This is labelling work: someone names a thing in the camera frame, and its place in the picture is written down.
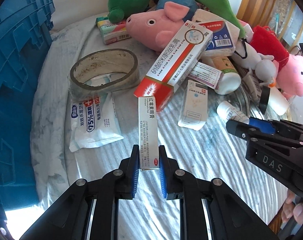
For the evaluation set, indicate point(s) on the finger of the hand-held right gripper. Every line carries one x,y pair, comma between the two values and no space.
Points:
237,127
261,126

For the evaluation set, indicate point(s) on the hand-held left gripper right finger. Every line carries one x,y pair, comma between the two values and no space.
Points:
163,177

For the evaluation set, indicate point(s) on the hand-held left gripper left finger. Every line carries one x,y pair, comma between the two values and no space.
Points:
135,175

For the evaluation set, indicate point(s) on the white pill bottle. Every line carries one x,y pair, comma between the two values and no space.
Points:
230,111

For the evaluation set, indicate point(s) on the slim silver ointment box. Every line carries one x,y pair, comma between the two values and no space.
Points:
148,132

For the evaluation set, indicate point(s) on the white eye drops box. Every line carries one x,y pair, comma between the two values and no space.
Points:
194,105

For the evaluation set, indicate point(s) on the blue plastic crate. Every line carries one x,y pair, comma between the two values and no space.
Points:
14,92

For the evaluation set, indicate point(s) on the person's right hand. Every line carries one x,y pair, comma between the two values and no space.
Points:
300,210

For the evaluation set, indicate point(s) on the black tape roll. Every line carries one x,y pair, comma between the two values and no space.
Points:
264,98

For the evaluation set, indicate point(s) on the striped table cloth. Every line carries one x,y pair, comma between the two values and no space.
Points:
211,180

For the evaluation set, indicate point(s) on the white bottle orange label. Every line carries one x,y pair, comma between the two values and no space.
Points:
227,77

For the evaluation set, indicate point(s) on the white goose plush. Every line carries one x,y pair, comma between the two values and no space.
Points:
264,67

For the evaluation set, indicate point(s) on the white medicine box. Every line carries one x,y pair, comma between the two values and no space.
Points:
204,75

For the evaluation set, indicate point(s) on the wet wipes packet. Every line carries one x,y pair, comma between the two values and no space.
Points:
96,125

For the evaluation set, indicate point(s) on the pink pig plush red dress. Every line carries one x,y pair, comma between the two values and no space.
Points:
289,67

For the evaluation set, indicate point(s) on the clear plastic case blue card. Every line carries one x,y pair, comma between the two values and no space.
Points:
221,37

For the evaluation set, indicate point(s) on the red white ointment box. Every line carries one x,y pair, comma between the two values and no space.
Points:
171,62

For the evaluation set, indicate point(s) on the clear packing tape roll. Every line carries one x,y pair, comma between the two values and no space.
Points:
104,67

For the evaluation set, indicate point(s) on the olive green plush toy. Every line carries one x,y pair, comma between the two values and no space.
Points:
214,2

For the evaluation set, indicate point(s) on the pink pig plush blue outfit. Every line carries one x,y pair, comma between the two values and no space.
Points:
156,22

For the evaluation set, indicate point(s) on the green pink tissue pack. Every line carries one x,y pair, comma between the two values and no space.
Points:
112,31

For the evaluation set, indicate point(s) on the dark green plush toy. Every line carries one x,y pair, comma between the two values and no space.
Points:
126,3

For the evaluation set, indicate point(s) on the wooden door frame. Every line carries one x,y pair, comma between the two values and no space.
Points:
254,0

